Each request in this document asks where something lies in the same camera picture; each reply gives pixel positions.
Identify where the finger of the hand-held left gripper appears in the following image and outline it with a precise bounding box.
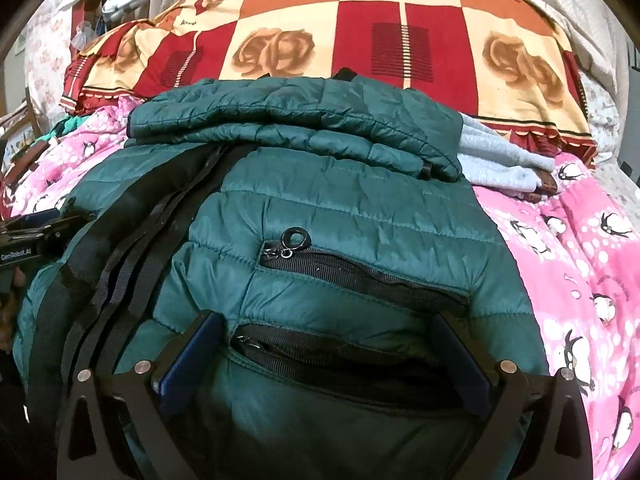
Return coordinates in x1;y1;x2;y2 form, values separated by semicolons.
0;211;56;233
0;216;87;252

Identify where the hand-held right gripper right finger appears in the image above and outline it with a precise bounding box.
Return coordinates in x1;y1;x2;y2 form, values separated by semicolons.
429;312;593;480

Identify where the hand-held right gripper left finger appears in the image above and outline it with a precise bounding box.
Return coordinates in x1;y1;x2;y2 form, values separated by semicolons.
56;310;226;480

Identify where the green puffer jacket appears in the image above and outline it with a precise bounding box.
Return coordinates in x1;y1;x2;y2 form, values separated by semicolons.
12;67;551;480

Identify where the person's left hand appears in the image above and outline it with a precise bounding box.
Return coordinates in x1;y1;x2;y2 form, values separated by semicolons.
0;266;28;352

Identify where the bright green cloth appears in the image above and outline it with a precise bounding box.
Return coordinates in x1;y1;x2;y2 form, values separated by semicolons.
42;114;93;142

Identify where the pink penguin blanket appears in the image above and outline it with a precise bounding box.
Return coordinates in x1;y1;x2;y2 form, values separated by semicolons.
0;100;640;480

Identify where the brown cloth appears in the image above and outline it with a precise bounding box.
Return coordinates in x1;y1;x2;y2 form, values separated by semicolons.
529;169;560;197

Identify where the light grey garment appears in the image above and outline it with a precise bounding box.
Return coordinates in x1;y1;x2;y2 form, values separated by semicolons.
456;112;557;196

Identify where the floral bedsheet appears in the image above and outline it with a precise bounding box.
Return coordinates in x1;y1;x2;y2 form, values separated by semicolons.
580;67;640;198

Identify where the red orange rose quilt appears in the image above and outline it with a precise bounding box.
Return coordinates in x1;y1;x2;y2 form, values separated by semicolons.
62;0;598;171

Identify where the beige patterned curtain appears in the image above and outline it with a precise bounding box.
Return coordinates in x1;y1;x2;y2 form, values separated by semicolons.
107;0;632;92

